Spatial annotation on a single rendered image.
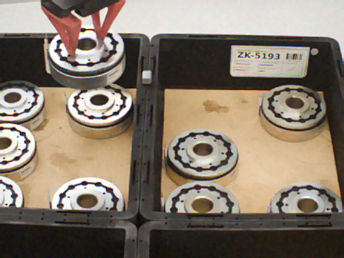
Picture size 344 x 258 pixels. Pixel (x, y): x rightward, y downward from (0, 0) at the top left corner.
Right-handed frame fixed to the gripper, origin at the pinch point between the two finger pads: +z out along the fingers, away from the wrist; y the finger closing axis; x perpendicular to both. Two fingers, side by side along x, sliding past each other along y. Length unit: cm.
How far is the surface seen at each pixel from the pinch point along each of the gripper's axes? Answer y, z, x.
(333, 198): 18.0, 18.8, -30.9
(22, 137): -7.2, 19.0, 8.5
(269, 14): 63, 37, 22
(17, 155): -10.1, 18.9, 5.6
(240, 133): 20.7, 22.3, -10.1
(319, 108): 31.5, 19.4, -16.6
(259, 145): 20.8, 22.2, -14.0
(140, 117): 4.3, 12.1, -6.0
